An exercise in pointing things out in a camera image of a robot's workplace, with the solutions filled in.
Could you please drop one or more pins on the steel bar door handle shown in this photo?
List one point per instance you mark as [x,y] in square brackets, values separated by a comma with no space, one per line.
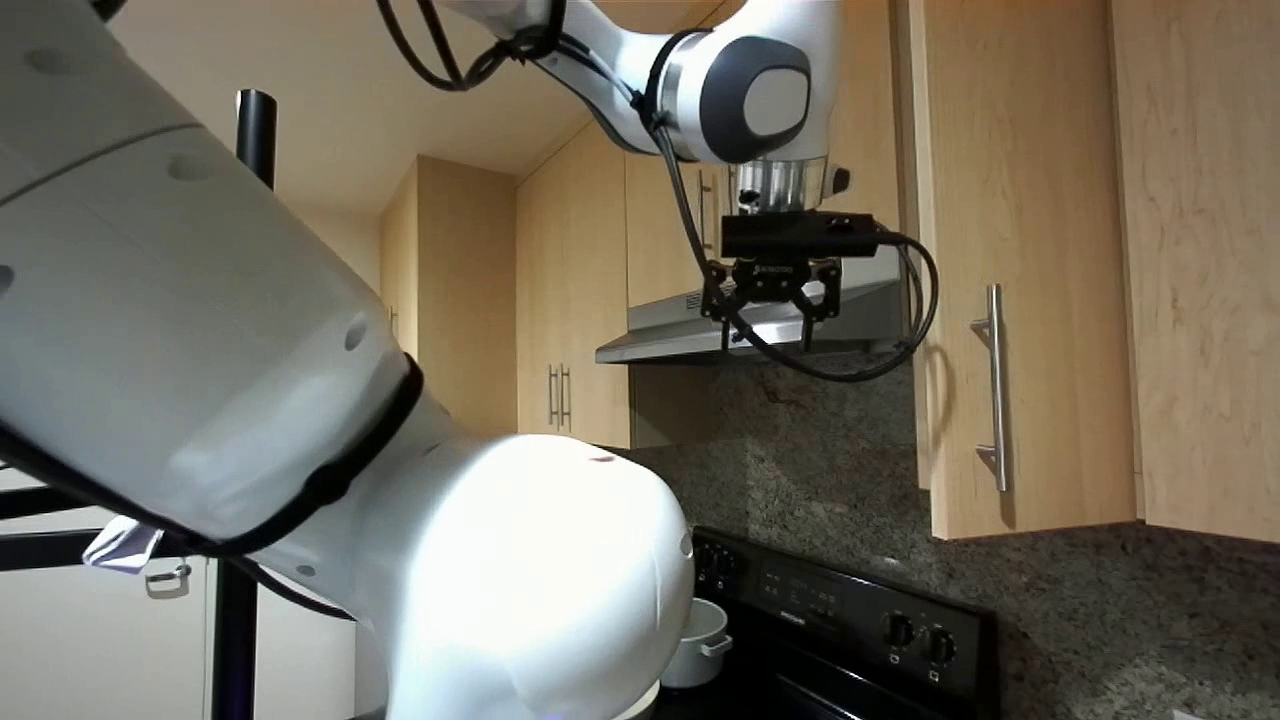
[991,333]

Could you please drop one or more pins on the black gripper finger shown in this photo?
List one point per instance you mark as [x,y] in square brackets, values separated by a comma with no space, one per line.
[809,322]
[724,330]

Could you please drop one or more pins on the black stove control panel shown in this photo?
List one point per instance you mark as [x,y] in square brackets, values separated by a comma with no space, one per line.
[819,640]

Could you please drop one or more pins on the far wood cabinet doors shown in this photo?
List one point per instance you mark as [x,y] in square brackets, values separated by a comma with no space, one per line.
[570,295]

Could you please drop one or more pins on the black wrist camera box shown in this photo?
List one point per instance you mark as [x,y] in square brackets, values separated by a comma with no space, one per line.
[802,234]

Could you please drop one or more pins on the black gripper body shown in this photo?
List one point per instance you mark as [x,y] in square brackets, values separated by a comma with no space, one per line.
[809,287]

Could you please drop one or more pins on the light wood cabinet door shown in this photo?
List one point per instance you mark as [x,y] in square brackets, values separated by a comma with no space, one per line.
[1011,179]

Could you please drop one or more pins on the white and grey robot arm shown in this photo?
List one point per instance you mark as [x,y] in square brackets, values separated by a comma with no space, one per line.
[189,353]

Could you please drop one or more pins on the black metal stand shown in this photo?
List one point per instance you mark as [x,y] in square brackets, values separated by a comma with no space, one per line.
[235,593]

